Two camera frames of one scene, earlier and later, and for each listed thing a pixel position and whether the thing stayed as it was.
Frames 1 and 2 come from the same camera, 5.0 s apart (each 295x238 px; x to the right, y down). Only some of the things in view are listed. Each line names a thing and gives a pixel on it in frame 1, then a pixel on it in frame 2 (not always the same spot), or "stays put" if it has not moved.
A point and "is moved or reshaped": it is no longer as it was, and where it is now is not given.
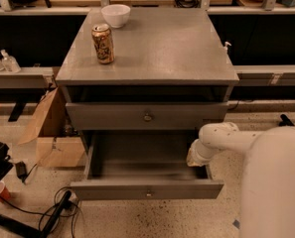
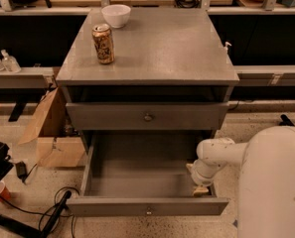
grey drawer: (106, 178) is moved or reshaped
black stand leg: (285, 121) stays put
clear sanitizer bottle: (9, 62) stays put
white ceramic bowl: (116, 15) stays put
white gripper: (198, 153) to (198, 177)
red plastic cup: (1, 189) stays put
